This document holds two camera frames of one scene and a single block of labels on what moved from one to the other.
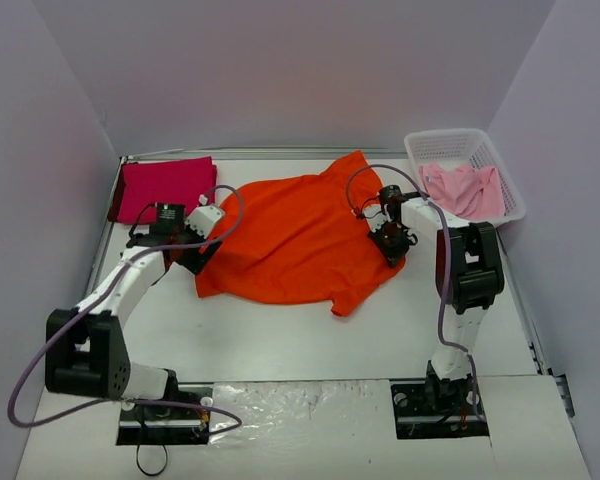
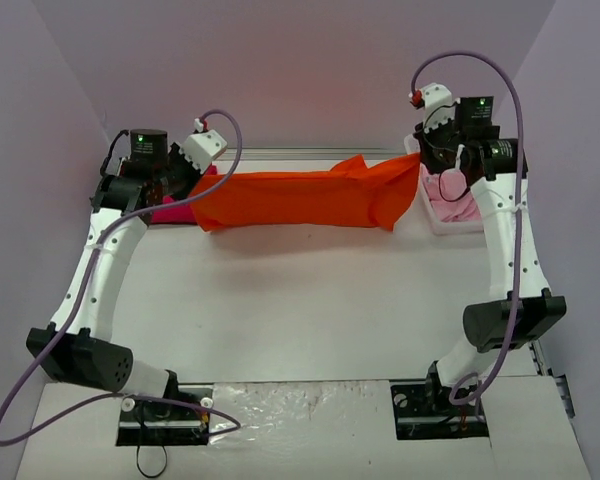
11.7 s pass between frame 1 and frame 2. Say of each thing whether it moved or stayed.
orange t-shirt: moved
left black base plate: stayed
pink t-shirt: stayed
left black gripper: moved
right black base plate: stayed
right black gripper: moved
